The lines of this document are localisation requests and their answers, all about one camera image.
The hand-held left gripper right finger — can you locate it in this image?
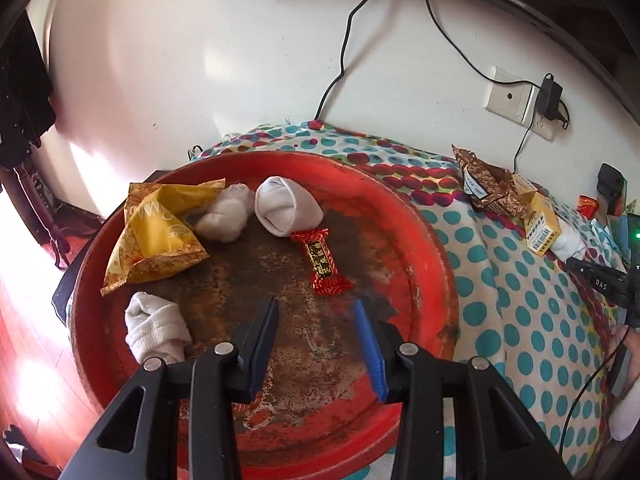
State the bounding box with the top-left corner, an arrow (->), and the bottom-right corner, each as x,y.
352,299 -> 571,480

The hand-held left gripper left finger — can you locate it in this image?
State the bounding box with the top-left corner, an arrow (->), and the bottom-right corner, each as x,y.
60,294 -> 280,480

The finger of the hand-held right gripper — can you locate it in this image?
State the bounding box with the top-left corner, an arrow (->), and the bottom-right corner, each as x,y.
565,257 -> 632,307

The large white terry sock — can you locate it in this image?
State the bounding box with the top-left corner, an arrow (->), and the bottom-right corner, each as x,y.
550,217 -> 587,262

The yellow box with barcode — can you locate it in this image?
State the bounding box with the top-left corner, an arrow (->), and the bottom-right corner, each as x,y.
511,175 -> 562,259

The red round tray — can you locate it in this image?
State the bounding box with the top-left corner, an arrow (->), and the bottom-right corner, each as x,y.
70,150 -> 461,472

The red candy wrapper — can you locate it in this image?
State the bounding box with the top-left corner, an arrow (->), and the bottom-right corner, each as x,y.
290,226 -> 355,297

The fuzzy white balled sock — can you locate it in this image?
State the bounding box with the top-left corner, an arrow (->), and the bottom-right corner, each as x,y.
194,183 -> 250,245

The smooth white sock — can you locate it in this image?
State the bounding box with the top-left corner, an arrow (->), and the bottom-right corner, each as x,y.
254,176 -> 326,237

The brown snack bag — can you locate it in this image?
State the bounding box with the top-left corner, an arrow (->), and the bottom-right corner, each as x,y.
451,144 -> 528,218

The yellow snack bag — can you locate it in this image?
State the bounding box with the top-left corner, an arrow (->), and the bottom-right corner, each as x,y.
100,177 -> 227,297

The person's right forearm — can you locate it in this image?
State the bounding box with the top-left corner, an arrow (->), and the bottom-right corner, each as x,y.
606,377 -> 640,443

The person's right hand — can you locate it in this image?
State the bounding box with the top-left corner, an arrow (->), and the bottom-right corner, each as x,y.
611,325 -> 640,396

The red snack packet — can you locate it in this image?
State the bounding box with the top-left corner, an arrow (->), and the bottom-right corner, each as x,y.
574,195 -> 601,219

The polka dot tablecloth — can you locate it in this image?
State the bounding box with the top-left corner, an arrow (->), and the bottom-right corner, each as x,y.
187,119 -> 633,480

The white power outlet plate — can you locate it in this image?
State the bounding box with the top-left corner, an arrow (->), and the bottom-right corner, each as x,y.
529,109 -> 560,142

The black power adapter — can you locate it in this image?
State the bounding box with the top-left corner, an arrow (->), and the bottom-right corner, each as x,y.
536,74 -> 565,122

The dark wooden furniture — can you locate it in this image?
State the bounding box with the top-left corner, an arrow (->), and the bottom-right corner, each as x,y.
0,157 -> 107,272

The dark hanging clothing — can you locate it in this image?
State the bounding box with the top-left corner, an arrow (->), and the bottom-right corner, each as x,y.
0,22 -> 57,167

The thin gripper cable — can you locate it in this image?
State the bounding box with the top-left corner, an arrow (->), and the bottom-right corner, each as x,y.
557,342 -> 621,463

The black adapter cable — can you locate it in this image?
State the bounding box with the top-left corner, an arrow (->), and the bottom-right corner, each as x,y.
511,102 -> 571,177

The white wall socket plate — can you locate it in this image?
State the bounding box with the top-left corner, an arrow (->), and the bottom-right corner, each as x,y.
483,65 -> 540,123

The black looped cable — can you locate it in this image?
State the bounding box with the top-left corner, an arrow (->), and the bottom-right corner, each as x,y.
423,0 -> 532,84

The thin monitor cable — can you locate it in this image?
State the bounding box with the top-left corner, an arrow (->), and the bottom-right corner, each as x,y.
316,0 -> 390,122

